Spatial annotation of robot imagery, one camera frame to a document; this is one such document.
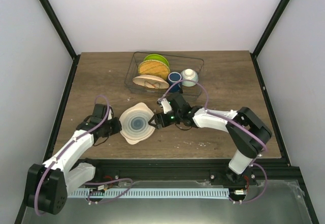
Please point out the light blue slotted cable duct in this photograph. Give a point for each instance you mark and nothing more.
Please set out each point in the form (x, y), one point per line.
(155, 193)

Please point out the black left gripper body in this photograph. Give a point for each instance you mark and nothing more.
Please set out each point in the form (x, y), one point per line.
(110, 130)

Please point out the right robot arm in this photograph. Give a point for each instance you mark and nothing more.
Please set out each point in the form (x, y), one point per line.
(249, 134)

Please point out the black wire dish rack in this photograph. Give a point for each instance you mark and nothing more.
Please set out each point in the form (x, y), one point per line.
(177, 63)

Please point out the pale celadon ceramic bowl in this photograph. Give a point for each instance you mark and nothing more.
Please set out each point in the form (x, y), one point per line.
(190, 77)

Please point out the lime green plastic plate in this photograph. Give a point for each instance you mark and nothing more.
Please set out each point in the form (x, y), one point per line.
(157, 57)

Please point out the cream brown-rimmed plate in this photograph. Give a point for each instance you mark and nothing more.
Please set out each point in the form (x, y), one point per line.
(150, 81)

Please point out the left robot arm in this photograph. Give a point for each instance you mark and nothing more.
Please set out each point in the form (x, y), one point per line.
(49, 184)

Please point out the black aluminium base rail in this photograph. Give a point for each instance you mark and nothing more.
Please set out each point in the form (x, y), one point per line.
(187, 169)

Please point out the black enclosure frame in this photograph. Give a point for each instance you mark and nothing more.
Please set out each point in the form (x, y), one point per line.
(54, 18)

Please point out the dark blue ceramic mug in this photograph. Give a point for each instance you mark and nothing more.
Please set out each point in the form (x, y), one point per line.
(173, 80)

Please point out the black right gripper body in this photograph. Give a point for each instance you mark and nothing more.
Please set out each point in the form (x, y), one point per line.
(165, 122)

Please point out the woven bamboo tray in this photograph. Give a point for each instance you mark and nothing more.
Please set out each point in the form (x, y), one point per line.
(154, 68)

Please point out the white bottom plate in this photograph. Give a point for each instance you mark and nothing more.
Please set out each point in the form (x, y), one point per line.
(135, 123)

